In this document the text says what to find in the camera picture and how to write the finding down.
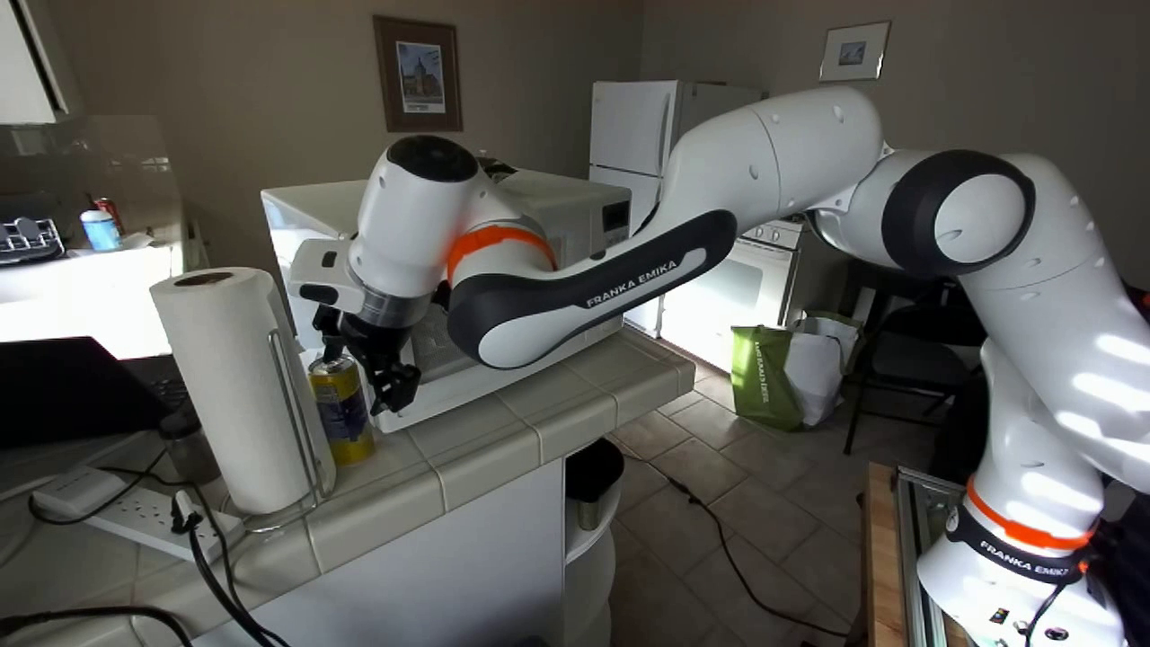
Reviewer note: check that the black object on microwave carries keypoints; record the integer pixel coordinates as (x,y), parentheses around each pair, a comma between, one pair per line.
(493,167)

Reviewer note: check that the white plastic bag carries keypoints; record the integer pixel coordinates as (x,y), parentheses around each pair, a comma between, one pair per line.
(816,371)

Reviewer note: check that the light blue bottle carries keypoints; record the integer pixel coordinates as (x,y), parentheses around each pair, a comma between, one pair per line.
(98,232)

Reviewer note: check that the black chair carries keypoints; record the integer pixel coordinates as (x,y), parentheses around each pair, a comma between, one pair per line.
(910,324)

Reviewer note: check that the tiled counter with round shelves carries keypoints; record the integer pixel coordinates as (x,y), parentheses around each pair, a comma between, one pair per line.
(480,455)

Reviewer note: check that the white power strip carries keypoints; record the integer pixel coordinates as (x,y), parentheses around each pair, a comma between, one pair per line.
(131,507)

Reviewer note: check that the yellow and blue can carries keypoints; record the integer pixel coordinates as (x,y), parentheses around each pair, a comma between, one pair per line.
(343,415)

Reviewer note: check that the red can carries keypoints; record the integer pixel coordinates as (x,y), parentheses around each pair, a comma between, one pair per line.
(111,210)

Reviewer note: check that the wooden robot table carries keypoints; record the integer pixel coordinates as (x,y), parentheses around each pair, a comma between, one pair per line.
(885,563)

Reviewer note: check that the white refrigerator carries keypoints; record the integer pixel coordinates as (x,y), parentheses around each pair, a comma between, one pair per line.
(634,126)

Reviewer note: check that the brown framed picture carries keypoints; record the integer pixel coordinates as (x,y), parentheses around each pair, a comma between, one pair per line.
(420,73)

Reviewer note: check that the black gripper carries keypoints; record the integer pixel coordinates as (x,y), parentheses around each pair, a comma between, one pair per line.
(364,335)

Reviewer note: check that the green shopping bag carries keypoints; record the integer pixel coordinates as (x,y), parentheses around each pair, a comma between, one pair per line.
(760,378)

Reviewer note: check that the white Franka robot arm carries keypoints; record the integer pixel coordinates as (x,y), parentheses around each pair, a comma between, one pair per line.
(769,158)

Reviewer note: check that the black dish rack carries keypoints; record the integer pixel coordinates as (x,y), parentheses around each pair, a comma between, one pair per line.
(29,240)

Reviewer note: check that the white wall cabinet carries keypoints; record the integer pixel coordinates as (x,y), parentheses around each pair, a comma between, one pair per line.
(23,61)

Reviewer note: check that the white paper towel roll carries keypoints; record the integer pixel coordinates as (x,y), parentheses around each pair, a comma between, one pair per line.
(238,382)

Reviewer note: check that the small white framed picture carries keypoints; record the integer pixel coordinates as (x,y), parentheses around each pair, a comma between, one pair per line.
(852,51)

